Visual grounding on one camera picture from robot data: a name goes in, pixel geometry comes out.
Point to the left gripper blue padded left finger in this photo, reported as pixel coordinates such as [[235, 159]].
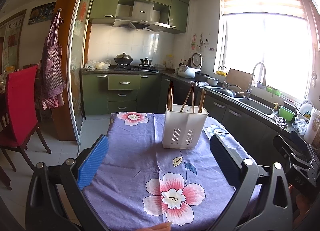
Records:
[[92, 161]]

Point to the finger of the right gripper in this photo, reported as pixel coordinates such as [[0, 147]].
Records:
[[288, 153]]

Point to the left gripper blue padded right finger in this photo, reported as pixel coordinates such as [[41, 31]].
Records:
[[228, 160]]

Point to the steel kitchen faucet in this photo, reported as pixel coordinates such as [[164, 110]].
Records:
[[253, 77]]

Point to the person's right hand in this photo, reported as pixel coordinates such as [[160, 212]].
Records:
[[304, 205]]

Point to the person's left hand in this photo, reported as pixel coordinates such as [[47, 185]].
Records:
[[166, 226]]

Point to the green plastic basin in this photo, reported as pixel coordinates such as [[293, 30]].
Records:
[[286, 113]]

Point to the purple floral tablecloth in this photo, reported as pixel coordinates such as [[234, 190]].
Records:
[[141, 184]]

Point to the steel sink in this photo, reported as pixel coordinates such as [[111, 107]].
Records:
[[248, 102]]

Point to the white plastic utensil holder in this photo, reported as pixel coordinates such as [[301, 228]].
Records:
[[182, 130]]

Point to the green lower cabinets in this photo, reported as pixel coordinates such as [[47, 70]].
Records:
[[106, 93]]

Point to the green cabinets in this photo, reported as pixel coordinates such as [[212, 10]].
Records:
[[106, 93], [174, 12]]

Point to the red chair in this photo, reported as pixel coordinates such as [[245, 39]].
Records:
[[23, 123]]

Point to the white ceramic bowl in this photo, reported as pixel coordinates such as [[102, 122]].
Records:
[[212, 81]]

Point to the wooden cutting board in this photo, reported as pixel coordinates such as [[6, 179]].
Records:
[[239, 78]]

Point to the purple checked apron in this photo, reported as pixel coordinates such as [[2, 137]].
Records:
[[52, 81]]

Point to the black inner pot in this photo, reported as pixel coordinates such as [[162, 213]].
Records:
[[202, 77]]

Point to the white rice cooker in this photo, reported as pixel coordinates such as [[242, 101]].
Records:
[[193, 66]]

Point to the white plastic bag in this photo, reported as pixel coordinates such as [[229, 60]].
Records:
[[98, 65]]

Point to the gas stove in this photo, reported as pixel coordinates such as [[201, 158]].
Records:
[[139, 68]]

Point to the black wok with lid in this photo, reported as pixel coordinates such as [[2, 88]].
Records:
[[123, 59]]

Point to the small steel pot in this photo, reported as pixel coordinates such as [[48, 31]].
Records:
[[145, 62]]

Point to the steel range hood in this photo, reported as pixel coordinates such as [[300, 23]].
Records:
[[141, 16]]

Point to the green upper cabinets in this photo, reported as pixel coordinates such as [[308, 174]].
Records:
[[174, 12]]

